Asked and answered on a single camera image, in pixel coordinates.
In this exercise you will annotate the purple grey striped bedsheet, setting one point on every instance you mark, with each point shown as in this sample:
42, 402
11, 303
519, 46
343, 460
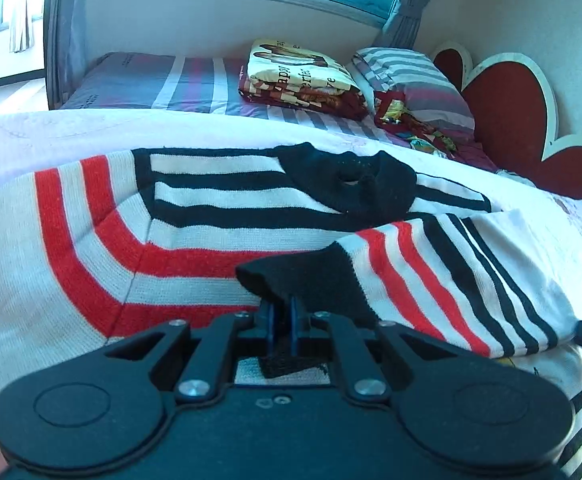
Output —
196, 85

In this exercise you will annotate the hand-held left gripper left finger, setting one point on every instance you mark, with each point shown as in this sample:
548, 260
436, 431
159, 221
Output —
270, 327

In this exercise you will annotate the red heart-shaped headboard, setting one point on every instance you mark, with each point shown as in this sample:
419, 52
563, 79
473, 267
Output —
511, 110

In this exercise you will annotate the colourful patterned red cloth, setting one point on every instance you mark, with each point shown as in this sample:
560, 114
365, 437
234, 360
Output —
401, 120

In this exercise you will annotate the folded printed blanket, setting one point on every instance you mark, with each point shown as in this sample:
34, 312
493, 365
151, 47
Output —
296, 67

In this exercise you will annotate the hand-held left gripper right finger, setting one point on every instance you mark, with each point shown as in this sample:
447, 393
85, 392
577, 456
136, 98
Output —
295, 327

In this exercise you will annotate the striped pillow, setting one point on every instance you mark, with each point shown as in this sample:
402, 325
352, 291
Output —
411, 80

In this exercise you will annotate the red black white striped sweater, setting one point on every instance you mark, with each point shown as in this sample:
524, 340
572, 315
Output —
196, 240

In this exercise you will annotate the grey curtain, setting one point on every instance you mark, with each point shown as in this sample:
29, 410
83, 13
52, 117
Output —
406, 10
63, 30

